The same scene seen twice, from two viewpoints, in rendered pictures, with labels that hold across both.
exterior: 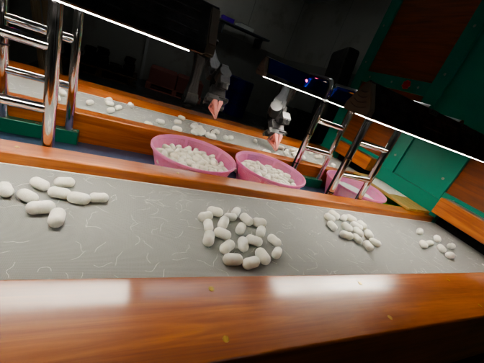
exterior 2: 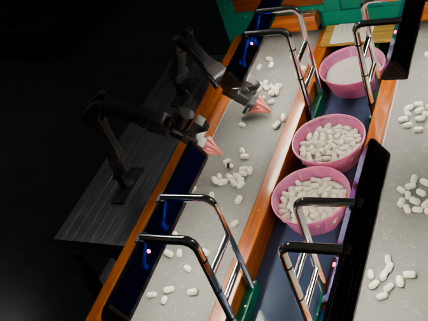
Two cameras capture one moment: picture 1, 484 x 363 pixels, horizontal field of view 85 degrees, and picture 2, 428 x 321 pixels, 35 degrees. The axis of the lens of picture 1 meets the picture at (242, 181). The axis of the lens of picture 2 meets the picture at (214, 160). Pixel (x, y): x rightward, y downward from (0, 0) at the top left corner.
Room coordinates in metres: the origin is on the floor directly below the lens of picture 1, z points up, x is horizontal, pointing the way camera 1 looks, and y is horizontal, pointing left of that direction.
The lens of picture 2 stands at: (-0.58, 1.13, 2.34)
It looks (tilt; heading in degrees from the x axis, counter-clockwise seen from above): 38 degrees down; 333
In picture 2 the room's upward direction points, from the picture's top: 23 degrees counter-clockwise
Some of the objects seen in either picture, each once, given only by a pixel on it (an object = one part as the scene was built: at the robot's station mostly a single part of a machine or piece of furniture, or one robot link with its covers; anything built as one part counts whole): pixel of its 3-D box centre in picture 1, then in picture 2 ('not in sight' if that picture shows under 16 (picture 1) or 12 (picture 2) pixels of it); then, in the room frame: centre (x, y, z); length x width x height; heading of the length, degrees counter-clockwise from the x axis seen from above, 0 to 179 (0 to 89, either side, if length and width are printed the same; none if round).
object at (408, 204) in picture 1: (388, 191); (361, 33); (1.22, -0.66, 0.77); 0.33 x 0.15 x 0.01; 29
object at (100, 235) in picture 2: not in sight; (211, 141); (1.45, 0.08, 0.65); 1.20 x 0.90 x 0.04; 117
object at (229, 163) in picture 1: (191, 165); (313, 204); (0.77, 0.17, 0.72); 0.27 x 0.27 x 0.10
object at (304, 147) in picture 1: (312, 132); (285, 67); (1.20, -0.21, 0.90); 0.20 x 0.19 x 0.45; 119
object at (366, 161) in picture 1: (353, 153); (285, 22); (1.54, -0.54, 0.83); 0.30 x 0.06 x 0.07; 29
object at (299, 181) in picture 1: (266, 178); (330, 147); (0.90, -0.08, 0.72); 0.27 x 0.27 x 0.10
